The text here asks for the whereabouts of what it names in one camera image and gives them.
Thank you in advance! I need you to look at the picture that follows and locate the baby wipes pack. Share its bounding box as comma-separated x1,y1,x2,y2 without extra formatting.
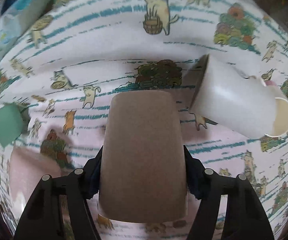
0,0,49,61

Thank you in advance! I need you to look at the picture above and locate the cream paper cup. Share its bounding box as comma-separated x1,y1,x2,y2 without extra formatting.
266,97,288,138

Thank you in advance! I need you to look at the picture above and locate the green plastic cup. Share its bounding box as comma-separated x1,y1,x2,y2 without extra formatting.
0,104,24,148

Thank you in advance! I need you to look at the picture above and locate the cat print bed sheet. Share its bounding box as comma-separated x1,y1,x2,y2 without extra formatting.
0,0,288,238

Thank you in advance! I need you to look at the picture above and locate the white tall plastic cup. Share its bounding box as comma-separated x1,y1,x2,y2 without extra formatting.
189,55,277,139

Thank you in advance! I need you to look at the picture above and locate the beige square plastic cup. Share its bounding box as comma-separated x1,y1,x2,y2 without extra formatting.
98,90,187,223

